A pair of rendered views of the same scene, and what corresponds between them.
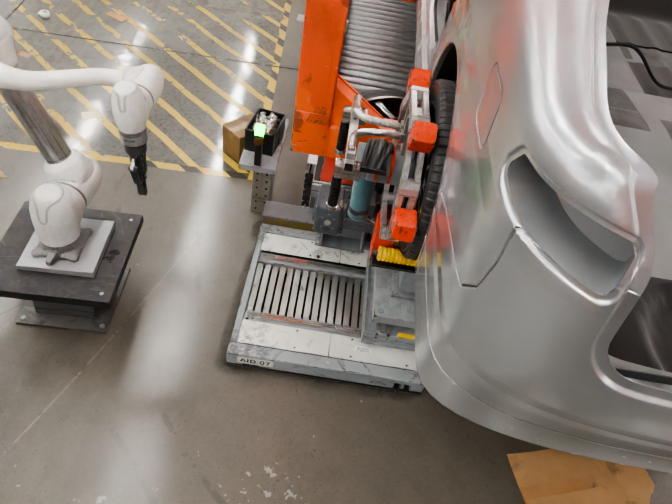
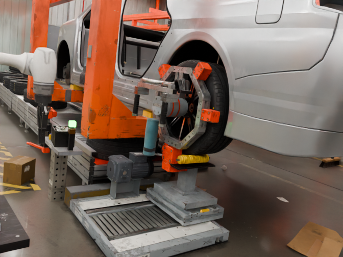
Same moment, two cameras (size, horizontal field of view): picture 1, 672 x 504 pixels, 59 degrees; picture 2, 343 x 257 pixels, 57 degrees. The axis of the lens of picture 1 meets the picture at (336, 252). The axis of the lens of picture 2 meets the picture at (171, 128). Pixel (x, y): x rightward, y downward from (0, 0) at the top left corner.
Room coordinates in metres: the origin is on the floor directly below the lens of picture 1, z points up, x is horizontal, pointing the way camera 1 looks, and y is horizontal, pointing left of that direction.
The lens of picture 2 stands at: (0.01, 1.04, 1.07)
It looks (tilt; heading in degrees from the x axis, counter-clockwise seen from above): 10 degrees down; 326
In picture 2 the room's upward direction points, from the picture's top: 8 degrees clockwise
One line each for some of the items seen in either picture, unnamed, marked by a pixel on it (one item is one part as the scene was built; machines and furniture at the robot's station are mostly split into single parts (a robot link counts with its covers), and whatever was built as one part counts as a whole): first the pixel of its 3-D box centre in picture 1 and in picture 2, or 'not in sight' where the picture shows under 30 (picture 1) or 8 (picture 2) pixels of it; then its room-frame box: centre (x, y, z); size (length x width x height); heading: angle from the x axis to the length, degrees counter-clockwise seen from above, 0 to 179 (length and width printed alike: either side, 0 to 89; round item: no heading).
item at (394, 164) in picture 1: (383, 164); (170, 106); (1.80, -0.11, 0.85); 0.21 x 0.14 x 0.14; 93
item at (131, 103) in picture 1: (130, 103); (44, 64); (1.59, 0.74, 1.03); 0.13 x 0.11 x 0.16; 1
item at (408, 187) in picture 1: (402, 167); (178, 106); (1.80, -0.18, 0.85); 0.54 x 0.07 x 0.54; 3
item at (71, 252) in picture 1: (59, 241); not in sight; (1.54, 1.08, 0.36); 0.22 x 0.18 x 0.06; 4
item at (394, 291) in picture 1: (414, 271); (187, 178); (1.81, -0.35, 0.32); 0.40 x 0.30 x 0.28; 3
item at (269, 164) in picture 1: (264, 142); (61, 145); (2.35, 0.44, 0.44); 0.43 x 0.17 x 0.03; 3
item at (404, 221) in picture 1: (403, 224); (210, 115); (1.49, -0.20, 0.85); 0.09 x 0.08 x 0.07; 3
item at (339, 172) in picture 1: (347, 169); (170, 97); (1.62, 0.02, 0.93); 0.09 x 0.05 x 0.05; 93
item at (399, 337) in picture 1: (404, 299); (183, 202); (1.81, -0.35, 0.13); 0.50 x 0.36 x 0.10; 3
